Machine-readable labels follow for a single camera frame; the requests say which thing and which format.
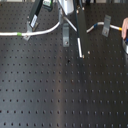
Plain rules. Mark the grey right cable clip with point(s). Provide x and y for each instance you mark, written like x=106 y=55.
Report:
x=106 y=26

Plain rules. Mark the grey middle cable clip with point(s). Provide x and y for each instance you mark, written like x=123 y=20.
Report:
x=65 y=35

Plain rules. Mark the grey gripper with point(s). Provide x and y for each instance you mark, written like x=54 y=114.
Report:
x=65 y=7

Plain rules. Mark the grey left cable clip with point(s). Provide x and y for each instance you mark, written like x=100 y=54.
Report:
x=29 y=29

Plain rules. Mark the grey cable clip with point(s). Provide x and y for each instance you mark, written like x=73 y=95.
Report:
x=106 y=26
x=65 y=35
x=29 y=29

